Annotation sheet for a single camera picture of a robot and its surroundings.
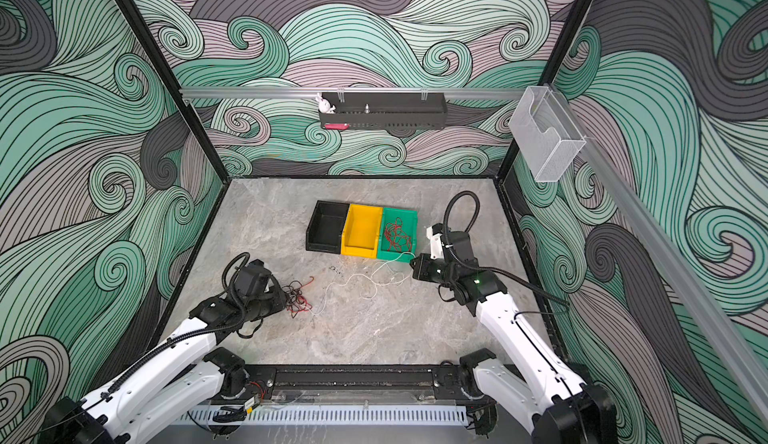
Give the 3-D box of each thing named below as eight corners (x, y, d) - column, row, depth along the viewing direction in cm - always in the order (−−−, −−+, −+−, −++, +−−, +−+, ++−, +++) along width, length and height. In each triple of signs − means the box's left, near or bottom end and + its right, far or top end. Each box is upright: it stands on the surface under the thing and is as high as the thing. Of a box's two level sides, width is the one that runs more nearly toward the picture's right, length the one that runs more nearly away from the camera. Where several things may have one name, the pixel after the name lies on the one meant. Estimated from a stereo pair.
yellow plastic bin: (340, 257, 99) (338, 246, 94) (350, 215, 111) (349, 203, 105) (375, 261, 98) (375, 250, 93) (382, 218, 110) (382, 206, 104)
